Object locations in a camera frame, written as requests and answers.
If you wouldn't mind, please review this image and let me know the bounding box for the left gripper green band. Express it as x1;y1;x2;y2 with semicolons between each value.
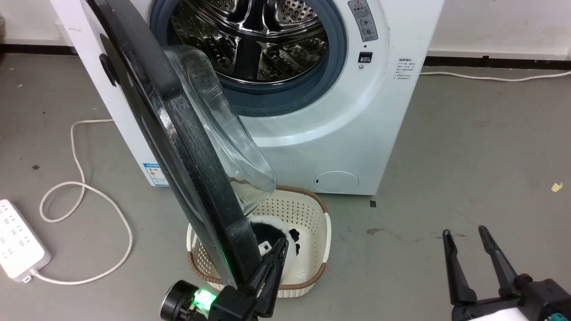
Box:
191;238;289;321

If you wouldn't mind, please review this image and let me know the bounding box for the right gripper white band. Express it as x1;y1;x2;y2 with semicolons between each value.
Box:
443;225;571;321

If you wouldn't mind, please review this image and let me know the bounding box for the black round glass washer door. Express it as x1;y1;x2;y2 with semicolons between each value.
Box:
85;0;278;290

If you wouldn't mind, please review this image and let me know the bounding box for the white front-load washing machine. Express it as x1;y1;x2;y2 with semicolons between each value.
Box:
50;0;445;197

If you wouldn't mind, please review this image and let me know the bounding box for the black and white plush toy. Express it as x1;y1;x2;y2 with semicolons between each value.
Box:
248;215;314;286

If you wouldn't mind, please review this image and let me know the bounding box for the cream plastic laundry basket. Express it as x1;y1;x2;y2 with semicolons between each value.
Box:
186;185;331;298

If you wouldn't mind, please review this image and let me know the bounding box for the round white filter cover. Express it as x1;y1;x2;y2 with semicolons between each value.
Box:
314;171;360;194

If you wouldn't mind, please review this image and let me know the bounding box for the blue energy label sticker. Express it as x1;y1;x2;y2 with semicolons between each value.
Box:
143;163;170;187

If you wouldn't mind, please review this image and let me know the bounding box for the steel perforated washer drum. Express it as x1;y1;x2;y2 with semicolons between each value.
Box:
170;0;331;85

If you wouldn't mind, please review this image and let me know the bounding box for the white power strip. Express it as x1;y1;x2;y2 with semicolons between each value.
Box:
0;199;51;283

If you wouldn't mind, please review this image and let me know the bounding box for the grey warning sticker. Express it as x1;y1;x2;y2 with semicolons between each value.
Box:
348;0;379;42

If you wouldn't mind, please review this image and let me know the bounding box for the white power strip cable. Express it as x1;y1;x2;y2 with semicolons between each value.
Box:
31;119;133;286

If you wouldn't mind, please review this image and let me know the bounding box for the thin white floor cable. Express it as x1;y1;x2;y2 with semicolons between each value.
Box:
419;70;571;82

